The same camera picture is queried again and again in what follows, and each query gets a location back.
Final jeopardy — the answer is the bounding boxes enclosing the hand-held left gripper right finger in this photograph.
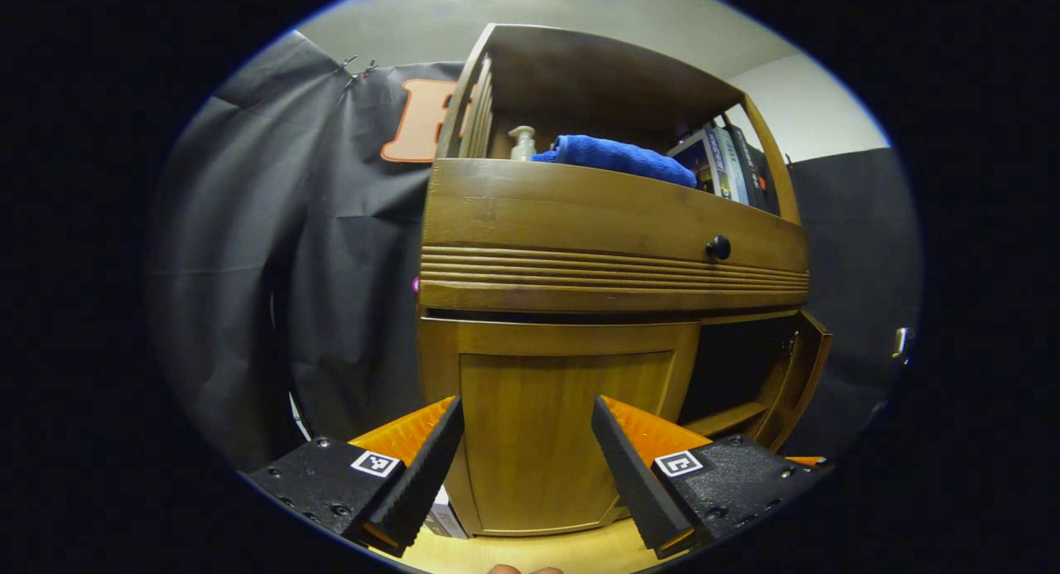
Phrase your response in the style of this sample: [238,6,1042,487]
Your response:
[590,395,829,560]

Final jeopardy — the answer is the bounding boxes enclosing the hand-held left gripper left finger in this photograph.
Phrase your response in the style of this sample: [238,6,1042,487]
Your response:
[240,396,466,558]

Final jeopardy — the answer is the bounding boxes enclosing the wooden inner shelf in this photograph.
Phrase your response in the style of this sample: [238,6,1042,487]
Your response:
[682,401,772,439]

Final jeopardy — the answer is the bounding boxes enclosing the grey spine book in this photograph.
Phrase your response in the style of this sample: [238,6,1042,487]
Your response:
[711,124,752,205]

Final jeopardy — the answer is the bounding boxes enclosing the black backdrop cloth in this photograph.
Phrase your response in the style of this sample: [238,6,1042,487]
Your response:
[145,29,924,474]

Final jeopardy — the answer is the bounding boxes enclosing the wooden shoe cabinet door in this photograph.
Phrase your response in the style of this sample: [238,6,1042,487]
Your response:
[417,316,704,536]
[748,308,834,453]

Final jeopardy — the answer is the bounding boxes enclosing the wooden drawer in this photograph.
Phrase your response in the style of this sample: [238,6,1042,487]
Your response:
[417,157,811,315]

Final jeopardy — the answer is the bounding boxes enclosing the thin white cable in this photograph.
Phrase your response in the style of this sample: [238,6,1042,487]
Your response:
[268,268,313,444]

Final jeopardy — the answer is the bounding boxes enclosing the blue folded towel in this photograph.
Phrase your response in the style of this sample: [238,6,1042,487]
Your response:
[531,133,699,190]

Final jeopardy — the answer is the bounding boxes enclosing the small white box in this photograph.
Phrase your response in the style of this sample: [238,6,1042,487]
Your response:
[422,484,470,541]

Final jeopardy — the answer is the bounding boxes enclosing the wooden double-door shoe cabinet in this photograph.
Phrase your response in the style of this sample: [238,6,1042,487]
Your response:
[416,22,834,538]

